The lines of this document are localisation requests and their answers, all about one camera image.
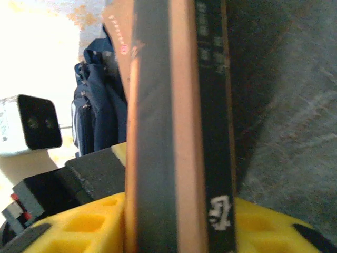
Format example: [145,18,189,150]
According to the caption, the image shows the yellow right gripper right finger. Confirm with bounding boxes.
[234,197,337,253]

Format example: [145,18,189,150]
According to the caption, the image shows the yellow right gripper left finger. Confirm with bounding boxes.
[0,191,127,253]

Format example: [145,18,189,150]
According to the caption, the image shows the navy blue backpack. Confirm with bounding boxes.
[71,25,130,158]

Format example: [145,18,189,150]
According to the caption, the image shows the brown paperback book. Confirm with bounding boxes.
[101,0,238,253]

